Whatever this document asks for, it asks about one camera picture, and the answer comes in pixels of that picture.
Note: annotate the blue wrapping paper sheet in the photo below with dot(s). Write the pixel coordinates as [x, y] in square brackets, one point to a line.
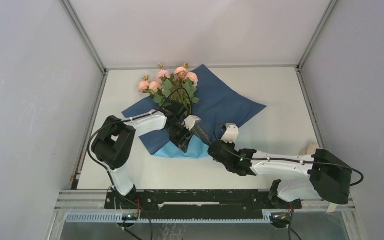
[219, 104]

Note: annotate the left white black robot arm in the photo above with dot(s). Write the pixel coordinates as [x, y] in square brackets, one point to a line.
[111, 145]

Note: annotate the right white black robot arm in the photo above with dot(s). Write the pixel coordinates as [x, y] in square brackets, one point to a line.
[321, 175]

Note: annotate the pink fake flower bunch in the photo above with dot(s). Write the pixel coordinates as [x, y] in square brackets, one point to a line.
[179, 85]

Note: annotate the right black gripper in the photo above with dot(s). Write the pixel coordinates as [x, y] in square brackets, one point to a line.
[231, 144]

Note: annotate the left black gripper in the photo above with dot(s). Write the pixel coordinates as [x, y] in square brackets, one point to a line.
[183, 142]

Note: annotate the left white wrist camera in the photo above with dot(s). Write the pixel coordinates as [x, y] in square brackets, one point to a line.
[190, 122]

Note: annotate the cream lace ribbon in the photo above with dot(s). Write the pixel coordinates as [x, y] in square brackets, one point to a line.
[310, 149]

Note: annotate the white cable duct strip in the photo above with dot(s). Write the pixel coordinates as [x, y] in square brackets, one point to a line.
[108, 217]

